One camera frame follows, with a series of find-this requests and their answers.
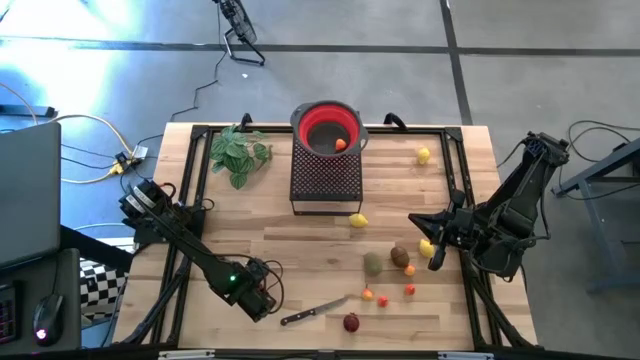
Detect black keyboard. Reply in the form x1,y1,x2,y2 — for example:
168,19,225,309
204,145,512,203
0,283,19,346

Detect black desk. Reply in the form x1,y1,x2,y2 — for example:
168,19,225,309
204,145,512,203
0,224,134,354

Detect black floor fan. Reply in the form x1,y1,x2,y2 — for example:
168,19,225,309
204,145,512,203
213,0,267,67

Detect red collapsible colander grey rim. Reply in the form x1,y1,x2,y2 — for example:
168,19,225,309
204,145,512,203
289,100,371,159

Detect blue-grey metal table frame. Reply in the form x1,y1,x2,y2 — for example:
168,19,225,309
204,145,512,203
551,137,640,295

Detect black white checkerboard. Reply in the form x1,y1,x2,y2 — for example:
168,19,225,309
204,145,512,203
78,258,130,322

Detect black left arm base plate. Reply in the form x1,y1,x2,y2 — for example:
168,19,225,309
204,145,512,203
122,217,201,246

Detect black aluminium table frame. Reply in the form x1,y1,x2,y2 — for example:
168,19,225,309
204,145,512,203
113,123,540,351

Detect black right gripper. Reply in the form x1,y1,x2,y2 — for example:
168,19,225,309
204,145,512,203
408,188,480,273

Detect silver edge bracket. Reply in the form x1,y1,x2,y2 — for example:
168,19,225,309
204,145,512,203
438,351,496,360
158,349,216,360

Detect brown kiwi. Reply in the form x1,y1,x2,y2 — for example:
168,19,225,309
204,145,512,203
389,246,411,268

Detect pale yellow cable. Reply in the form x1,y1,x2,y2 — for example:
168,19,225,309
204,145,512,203
0,82,135,185

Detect black floor cable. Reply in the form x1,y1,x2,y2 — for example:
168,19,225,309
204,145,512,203
135,2,225,147

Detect green kiwi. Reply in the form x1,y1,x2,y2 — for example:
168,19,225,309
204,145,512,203
363,252,384,278

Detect black-handled serrated knife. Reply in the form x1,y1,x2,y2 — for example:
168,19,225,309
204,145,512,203
279,295,350,328

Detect grey laptop lid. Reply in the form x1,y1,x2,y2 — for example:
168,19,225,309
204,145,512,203
0,122,62,271

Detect black looped floor cables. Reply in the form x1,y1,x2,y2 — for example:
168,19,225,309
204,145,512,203
558,118,640,202

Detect black computer mouse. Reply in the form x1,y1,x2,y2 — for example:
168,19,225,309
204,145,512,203
32,293,66,348

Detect black perforated metal shelf rack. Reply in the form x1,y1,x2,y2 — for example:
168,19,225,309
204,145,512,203
288,110,364,217

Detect green potted plant white pot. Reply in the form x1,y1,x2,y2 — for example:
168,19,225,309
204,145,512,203
208,124,275,190

